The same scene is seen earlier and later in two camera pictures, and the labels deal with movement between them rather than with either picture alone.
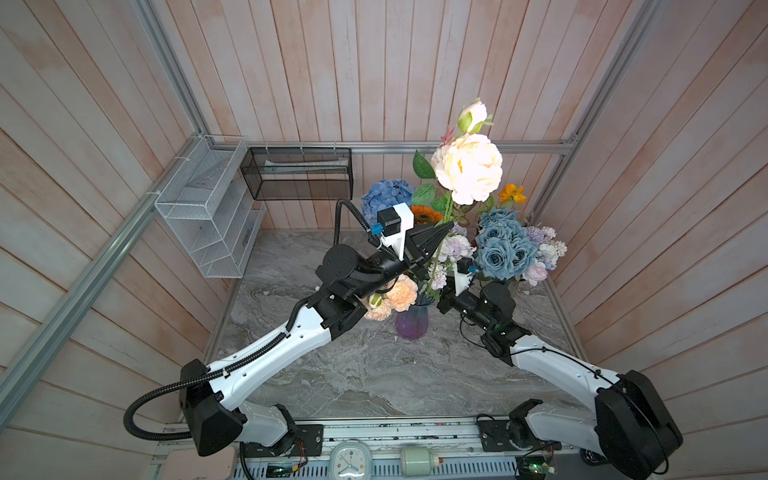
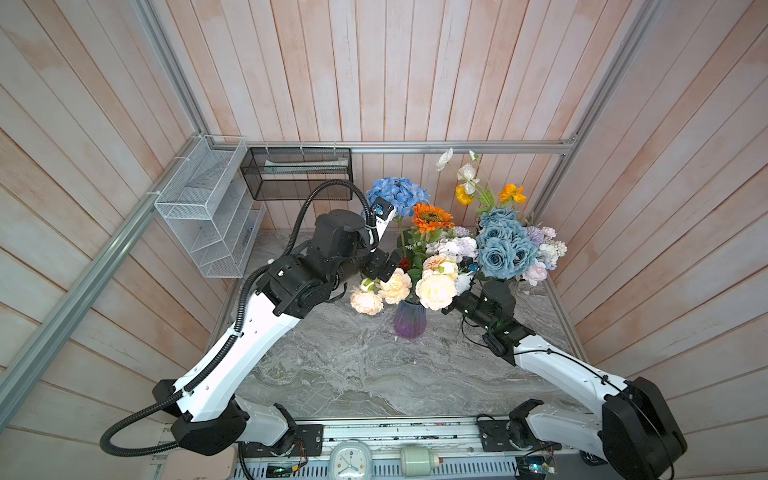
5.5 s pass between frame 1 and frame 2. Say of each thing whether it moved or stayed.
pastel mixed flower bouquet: stayed
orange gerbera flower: stayed
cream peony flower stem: moved
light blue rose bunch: stayed
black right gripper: stayed
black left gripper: moved
